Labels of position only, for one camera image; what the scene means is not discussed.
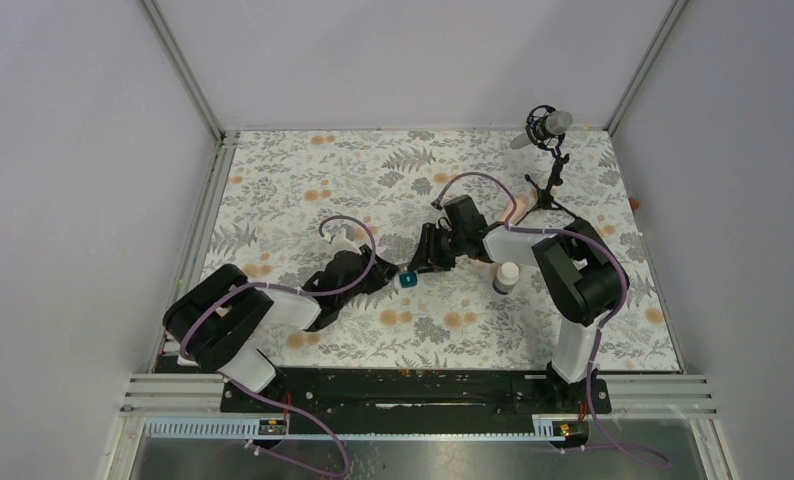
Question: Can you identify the microphone on black tripod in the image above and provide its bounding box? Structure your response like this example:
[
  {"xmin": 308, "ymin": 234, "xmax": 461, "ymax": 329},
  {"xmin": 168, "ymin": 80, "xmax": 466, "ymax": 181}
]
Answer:
[{"xmin": 509, "ymin": 104, "xmax": 586, "ymax": 225}]

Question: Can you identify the right aluminium frame rail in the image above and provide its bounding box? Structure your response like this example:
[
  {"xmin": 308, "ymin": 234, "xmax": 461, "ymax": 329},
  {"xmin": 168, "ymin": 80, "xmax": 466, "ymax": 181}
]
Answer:
[{"xmin": 604, "ymin": 0, "xmax": 690, "ymax": 137}]

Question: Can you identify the aluminium frame rail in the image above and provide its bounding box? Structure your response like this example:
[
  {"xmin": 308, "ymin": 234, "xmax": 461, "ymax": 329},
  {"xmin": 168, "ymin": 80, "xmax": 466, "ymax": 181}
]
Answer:
[
  {"xmin": 604, "ymin": 0, "xmax": 690, "ymax": 137},
  {"xmin": 137, "ymin": 0, "xmax": 225, "ymax": 143}
]

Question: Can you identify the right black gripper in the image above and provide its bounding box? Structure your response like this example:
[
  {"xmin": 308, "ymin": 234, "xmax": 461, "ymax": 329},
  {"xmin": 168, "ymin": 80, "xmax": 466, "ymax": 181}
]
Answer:
[{"xmin": 407, "ymin": 223, "xmax": 466, "ymax": 275}]

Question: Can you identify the white slotted cable duct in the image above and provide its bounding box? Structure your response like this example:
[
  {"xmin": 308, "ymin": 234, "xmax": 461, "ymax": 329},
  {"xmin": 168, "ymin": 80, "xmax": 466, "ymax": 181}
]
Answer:
[{"xmin": 143, "ymin": 415, "xmax": 587, "ymax": 443}]

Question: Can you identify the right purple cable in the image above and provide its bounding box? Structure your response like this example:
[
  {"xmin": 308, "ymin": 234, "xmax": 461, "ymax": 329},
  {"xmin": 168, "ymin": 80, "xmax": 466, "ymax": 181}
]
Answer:
[{"xmin": 431, "ymin": 172, "xmax": 673, "ymax": 472}]

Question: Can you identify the left aluminium frame rail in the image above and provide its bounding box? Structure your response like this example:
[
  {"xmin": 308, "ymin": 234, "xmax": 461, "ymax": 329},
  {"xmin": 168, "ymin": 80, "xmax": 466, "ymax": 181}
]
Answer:
[{"xmin": 137, "ymin": 0, "xmax": 225, "ymax": 143}]

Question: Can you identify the white pill bottle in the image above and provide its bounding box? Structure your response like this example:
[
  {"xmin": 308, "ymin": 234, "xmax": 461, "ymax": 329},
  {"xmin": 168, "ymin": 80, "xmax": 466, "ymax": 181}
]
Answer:
[{"xmin": 492, "ymin": 262, "xmax": 520, "ymax": 295}]

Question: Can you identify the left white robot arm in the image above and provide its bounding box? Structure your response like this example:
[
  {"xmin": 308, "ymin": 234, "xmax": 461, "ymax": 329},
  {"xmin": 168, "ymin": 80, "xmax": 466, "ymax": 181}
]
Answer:
[{"xmin": 162, "ymin": 245, "xmax": 399, "ymax": 411}]

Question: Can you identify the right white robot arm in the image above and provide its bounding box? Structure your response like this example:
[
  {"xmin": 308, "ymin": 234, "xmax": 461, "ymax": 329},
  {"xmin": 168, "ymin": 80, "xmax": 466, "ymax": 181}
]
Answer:
[{"xmin": 408, "ymin": 195, "xmax": 629, "ymax": 412}]

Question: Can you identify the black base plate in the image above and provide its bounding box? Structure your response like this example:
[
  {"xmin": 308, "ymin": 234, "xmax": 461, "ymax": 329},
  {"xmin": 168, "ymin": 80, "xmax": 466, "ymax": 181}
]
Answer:
[{"xmin": 219, "ymin": 367, "xmax": 614, "ymax": 437}]

